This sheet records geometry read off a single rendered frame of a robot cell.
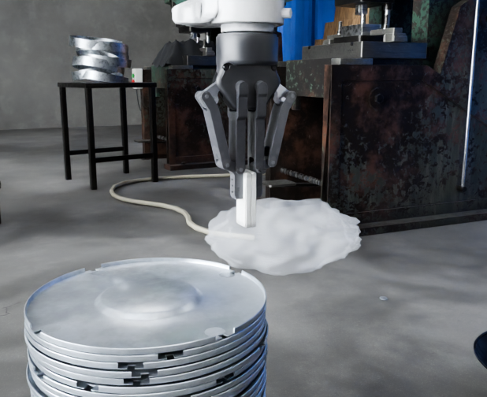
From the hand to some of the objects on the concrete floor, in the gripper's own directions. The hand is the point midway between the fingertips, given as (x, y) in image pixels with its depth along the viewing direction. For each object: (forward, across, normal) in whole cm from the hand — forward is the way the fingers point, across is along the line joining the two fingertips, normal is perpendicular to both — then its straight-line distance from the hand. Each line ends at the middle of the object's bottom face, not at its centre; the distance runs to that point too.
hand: (246, 198), depth 73 cm
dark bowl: (+43, +64, 0) cm, 77 cm away
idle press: (+41, +146, +133) cm, 202 cm away
